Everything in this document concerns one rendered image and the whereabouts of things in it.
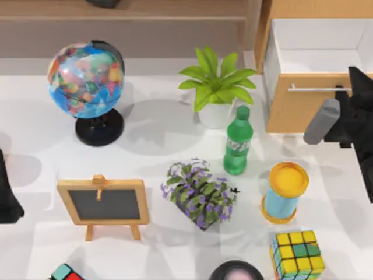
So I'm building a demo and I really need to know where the purple flower plant dark pot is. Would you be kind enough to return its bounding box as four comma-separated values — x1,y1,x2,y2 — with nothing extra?
160,157,241,232

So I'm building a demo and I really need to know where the green bottle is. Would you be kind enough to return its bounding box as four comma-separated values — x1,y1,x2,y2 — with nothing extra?
223,105,254,176

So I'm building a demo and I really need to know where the red and teal puzzle cube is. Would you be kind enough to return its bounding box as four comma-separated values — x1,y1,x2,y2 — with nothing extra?
49,263,84,280

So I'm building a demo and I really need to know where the pale wooden drawer front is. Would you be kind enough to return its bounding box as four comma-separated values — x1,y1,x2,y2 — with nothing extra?
265,72,355,135

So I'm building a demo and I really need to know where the long metal drawer handle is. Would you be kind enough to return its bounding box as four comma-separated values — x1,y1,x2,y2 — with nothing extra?
287,83,353,93

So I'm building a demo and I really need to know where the wooden shelf unit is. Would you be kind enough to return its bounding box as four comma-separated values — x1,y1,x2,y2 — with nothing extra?
0,0,263,60

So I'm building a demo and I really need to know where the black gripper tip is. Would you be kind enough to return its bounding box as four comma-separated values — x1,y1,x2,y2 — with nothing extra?
0,148,26,225

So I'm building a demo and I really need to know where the dark object on shelf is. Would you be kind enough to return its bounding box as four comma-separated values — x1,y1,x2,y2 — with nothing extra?
85,0,121,9

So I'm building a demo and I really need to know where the blue and yellow can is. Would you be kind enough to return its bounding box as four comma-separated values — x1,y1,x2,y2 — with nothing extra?
261,162,309,225

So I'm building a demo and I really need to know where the colourful globe on black stand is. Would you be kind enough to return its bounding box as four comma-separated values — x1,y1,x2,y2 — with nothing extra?
46,40,126,147

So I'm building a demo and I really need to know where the wooden cabinet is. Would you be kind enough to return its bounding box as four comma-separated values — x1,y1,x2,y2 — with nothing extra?
253,0,373,74

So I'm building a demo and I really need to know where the white drawer inside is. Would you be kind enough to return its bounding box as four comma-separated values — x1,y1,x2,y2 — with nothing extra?
263,18,373,77

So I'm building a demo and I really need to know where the yellow and green puzzle cube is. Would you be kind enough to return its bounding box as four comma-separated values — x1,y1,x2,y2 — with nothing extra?
269,230,326,280

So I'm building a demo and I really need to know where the black round object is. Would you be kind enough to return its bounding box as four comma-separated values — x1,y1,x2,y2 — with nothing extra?
208,260,265,280

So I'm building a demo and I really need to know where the green plant in white pot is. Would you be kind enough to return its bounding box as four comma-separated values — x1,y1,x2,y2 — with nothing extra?
177,45,258,130

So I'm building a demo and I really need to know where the wooden framed blackboard on easel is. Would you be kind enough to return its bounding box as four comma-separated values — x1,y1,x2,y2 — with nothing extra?
56,174,150,242

